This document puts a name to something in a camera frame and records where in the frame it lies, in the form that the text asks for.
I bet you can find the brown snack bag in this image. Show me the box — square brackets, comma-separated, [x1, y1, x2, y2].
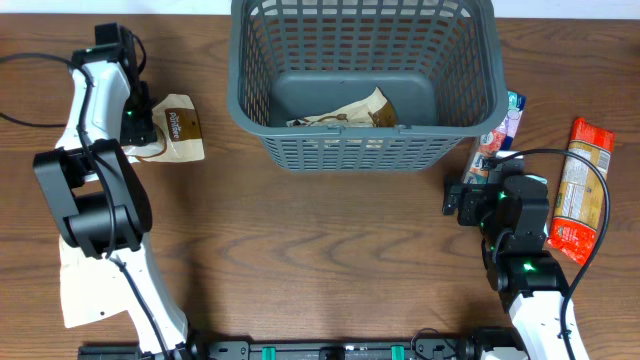
[286, 87, 398, 128]

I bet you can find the Kleenex pocket tissue multipack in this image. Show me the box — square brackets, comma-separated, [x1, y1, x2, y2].
[462, 91, 527, 184]

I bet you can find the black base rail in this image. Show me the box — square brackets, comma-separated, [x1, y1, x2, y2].
[77, 327, 526, 360]

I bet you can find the brown Partake cookie bag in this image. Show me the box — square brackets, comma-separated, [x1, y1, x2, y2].
[123, 94, 205, 163]

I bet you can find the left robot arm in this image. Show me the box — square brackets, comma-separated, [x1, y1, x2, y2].
[33, 23, 198, 359]

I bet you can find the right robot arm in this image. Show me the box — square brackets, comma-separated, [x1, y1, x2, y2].
[442, 173, 589, 359]

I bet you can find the red orange biscuit package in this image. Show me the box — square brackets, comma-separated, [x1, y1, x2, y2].
[548, 118, 615, 265]

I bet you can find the plain beige pouch bag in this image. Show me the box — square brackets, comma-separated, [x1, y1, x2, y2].
[59, 236, 137, 328]

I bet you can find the grey plastic slatted basket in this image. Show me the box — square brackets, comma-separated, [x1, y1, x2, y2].
[227, 0, 508, 171]

